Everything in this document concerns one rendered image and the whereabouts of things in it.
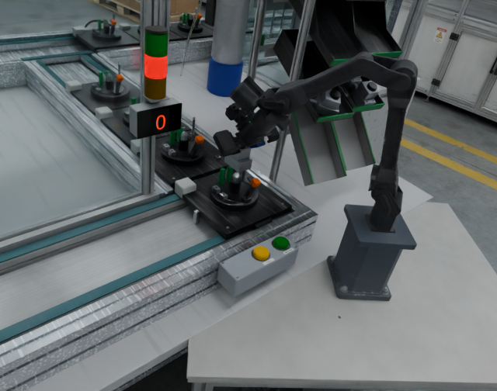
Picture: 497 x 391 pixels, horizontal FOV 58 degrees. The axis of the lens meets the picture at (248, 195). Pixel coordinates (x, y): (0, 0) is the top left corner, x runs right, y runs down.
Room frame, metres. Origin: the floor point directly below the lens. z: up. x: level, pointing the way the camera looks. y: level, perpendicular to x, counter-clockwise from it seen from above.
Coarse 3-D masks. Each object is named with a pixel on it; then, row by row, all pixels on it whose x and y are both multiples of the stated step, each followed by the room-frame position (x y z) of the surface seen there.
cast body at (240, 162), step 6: (240, 150) 1.01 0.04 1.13; (246, 150) 1.02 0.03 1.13; (228, 156) 1.03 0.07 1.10; (234, 156) 1.02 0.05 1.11; (240, 156) 1.01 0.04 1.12; (246, 156) 1.03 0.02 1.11; (228, 162) 1.03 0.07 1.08; (234, 162) 1.01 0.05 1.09; (240, 162) 1.00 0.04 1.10; (246, 162) 1.01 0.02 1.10; (234, 168) 1.01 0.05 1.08; (240, 168) 1.00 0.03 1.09; (246, 168) 1.02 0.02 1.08
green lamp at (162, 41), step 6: (144, 30) 0.97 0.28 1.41; (144, 36) 0.97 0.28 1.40; (150, 36) 0.96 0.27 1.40; (156, 36) 0.96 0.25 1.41; (162, 36) 0.96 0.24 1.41; (144, 42) 0.97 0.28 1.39; (150, 42) 0.95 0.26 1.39; (156, 42) 0.96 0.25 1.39; (162, 42) 0.96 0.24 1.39; (144, 48) 0.97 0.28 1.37; (150, 48) 0.95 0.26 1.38; (156, 48) 0.96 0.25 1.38; (162, 48) 0.96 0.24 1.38; (150, 54) 0.96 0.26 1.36; (156, 54) 0.96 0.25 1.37; (162, 54) 0.96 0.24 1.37
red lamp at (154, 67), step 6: (144, 54) 0.97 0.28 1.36; (144, 60) 0.97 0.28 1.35; (150, 60) 0.95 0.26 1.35; (156, 60) 0.96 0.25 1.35; (162, 60) 0.96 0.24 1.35; (144, 66) 0.97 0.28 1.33; (150, 66) 0.95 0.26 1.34; (156, 66) 0.96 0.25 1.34; (162, 66) 0.96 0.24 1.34; (144, 72) 0.97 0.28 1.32; (150, 72) 0.95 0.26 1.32; (156, 72) 0.96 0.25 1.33; (162, 72) 0.96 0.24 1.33; (156, 78) 0.96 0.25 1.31
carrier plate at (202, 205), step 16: (208, 176) 1.11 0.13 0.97; (224, 176) 1.13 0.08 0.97; (240, 176) 1.14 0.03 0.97; (192, 192) 1.02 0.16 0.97; (208, 192) 1.03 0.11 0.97; (272, 192) 1.08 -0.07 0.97; (192, 208) 0.97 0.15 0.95; (208, 208) 0.96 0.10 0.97; (256, 208) 1.00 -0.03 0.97; (272, 208) 1.01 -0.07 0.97; (288, 208) 1.03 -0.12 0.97; (224, 224) 0.90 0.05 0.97; (240, 224) 0.91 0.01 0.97
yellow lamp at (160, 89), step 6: (144, 78) 0.97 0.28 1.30; (150, 78) 0.96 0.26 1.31; (162, 78) 0.97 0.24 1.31; (144, 84) 0.97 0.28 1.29; (150, 84) 0.95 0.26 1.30; (156, 84) 0.96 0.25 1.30; (162, 84) 0.96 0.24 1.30; (144, 90) 0.97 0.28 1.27; (150, 90) 0.95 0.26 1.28; (156, 90) 0.96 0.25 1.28; (162, 90) 0.97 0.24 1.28; (150, 96) 0.95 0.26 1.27; (156, 96) 0.96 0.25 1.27; (162, 96) 0.97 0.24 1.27
